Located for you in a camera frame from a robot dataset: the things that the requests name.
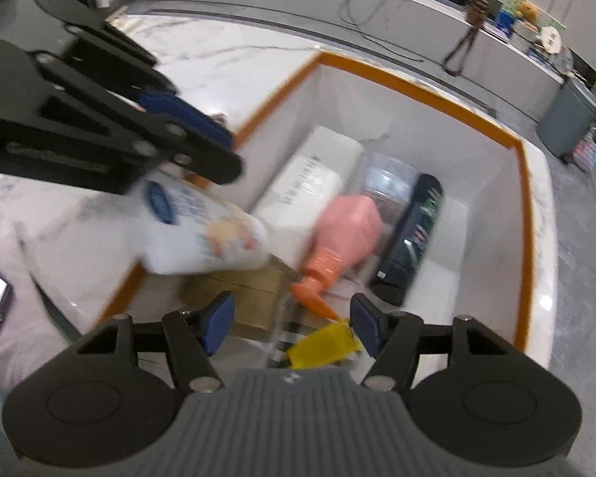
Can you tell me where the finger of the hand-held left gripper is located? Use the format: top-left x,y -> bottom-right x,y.
0,38 -> 243,196
34,0 -> 180,111

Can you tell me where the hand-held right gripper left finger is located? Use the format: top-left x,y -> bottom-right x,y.
70,291 -> 238,393

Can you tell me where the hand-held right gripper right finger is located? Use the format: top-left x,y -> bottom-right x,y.
349,293 -> 530,392

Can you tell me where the brown cardboard box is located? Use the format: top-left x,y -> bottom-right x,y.
183,256 -> 301,333

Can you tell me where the yellow plastic item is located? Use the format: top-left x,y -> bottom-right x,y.
284,319 -> 364,369

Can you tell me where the white bottle blue label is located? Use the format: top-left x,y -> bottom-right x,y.
138,166 -> 272,277

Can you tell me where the pink pump bottle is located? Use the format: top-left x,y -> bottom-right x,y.
289,193 -> 384,321

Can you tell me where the clear plastic container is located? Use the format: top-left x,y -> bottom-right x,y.
360,150 -> 420,227

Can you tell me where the white storage box orange rim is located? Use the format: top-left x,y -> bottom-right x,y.
97,50 -> 537,359

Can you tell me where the black bottle green label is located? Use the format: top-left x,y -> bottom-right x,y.
366,173 -> 446,307

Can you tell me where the white paper box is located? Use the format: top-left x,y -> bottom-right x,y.
252,125 -> 366,269

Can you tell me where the long grey media console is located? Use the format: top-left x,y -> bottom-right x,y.
130,0 -> 573,121

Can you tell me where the pink bag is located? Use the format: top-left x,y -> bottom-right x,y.
573,128 -> 596,173

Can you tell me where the grey trash bin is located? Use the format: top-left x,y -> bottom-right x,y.
535,76 -> 596,163

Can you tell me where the brown tripod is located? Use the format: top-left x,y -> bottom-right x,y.
443,0 -> 491,76

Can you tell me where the round white plate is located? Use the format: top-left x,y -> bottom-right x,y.
540,26 -> 565,54

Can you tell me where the black cable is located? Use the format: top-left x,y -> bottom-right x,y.
337,0 -> 429,61

